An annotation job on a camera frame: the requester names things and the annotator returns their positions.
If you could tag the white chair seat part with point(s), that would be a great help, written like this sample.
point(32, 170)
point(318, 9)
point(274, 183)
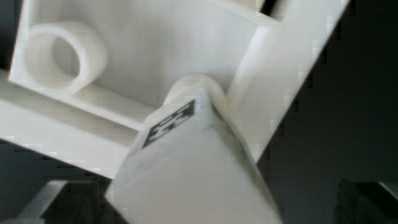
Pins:
point(105, 50)

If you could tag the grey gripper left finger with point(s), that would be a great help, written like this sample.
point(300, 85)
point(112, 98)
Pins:
point(68, 203)

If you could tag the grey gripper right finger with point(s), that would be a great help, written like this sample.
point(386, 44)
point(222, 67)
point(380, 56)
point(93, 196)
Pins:
point(366, 202)

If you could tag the white chair leg with tag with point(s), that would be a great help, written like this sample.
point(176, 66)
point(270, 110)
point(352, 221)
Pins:
point(189, 181)

